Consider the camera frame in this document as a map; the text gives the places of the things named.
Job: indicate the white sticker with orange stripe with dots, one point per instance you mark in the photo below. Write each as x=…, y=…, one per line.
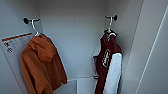
x=15, y=41

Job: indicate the orange hoodie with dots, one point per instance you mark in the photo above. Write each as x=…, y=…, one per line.
x=41, y=66

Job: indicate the white wardrobe body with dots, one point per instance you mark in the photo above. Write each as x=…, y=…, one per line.
x=76, y=43

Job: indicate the white wardrobe inner divider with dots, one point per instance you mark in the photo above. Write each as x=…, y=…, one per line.
x=66, y=87

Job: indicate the maroon and white varsity jacket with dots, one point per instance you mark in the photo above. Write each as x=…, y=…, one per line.
x=106, y=60

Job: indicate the white wardrobe door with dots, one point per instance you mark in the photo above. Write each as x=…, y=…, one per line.
x=156, y=66

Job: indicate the white hanger under orange hoodie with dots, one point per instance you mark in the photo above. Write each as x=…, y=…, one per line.
x=35, y=29

